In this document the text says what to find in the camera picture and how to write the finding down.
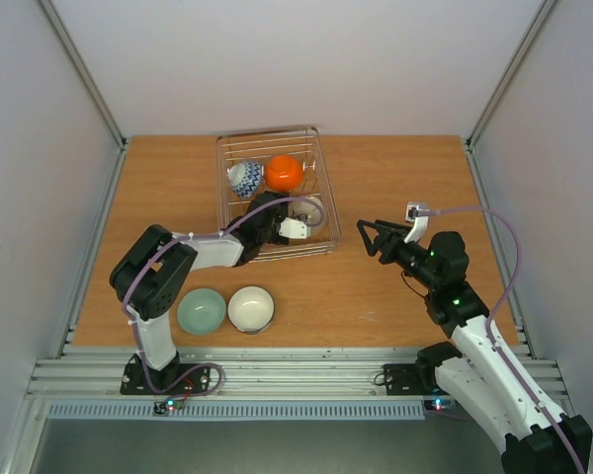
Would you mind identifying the red blue patterned bowl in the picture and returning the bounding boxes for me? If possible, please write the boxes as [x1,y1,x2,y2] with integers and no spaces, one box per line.
[226,161,264,198]

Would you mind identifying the steel wire dish rack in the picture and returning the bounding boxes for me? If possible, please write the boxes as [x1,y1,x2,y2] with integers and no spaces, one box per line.
[215,125,342,262]

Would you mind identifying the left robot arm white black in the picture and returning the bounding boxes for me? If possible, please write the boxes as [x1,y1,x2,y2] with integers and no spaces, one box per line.
[109,192,311,393]

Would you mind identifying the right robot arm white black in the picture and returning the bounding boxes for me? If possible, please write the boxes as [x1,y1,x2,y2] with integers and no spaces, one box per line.
[357,220,593,473]

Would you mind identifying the white bowl dark base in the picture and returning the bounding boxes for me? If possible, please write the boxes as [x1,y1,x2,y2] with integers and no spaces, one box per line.
[227,286,275,334]

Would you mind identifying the pale green bowl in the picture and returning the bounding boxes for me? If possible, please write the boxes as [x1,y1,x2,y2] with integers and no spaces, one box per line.
[177,288,226,336]

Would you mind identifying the right controller board with leds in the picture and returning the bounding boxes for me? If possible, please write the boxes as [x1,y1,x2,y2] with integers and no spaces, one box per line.
[424,398,457,412]

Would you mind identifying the controller board with leds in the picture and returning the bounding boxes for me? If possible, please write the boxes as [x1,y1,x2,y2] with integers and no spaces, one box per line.
[153,399,185,416]
[424,398,457,412]

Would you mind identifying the left controller board with leds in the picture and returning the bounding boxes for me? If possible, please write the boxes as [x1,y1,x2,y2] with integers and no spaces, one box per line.
[153,399,185,416]

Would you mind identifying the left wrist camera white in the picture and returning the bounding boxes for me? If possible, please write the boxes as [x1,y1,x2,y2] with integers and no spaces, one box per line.
[279,217,311,240]

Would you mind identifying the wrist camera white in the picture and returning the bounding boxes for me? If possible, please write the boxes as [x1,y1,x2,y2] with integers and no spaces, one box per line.
[404,201,429,243]
[279,217,311,240]

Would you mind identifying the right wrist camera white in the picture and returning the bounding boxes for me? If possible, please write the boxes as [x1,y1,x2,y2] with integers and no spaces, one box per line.
[404,201,429,243]

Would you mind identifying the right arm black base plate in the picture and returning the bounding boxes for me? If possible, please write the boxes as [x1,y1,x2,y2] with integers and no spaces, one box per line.
[382,363,445,396]

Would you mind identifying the grey slotted cable duct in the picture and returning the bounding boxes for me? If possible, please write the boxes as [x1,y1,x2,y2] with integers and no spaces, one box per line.
[46,400,424,423]

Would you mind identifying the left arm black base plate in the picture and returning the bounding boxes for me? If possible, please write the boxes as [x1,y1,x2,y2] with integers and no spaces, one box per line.
[120,361,211,396]

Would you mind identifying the aluminium frame post right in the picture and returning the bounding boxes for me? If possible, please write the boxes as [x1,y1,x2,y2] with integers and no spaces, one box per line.
[465,0,560,151]

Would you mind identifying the aluminium frame post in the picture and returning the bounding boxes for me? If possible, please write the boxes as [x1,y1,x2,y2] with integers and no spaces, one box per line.
[36,0,127,149]
[465,0,560,151]

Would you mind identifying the aluminium frame post left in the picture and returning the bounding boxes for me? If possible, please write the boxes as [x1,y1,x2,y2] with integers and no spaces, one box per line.
[36,0,127,149]

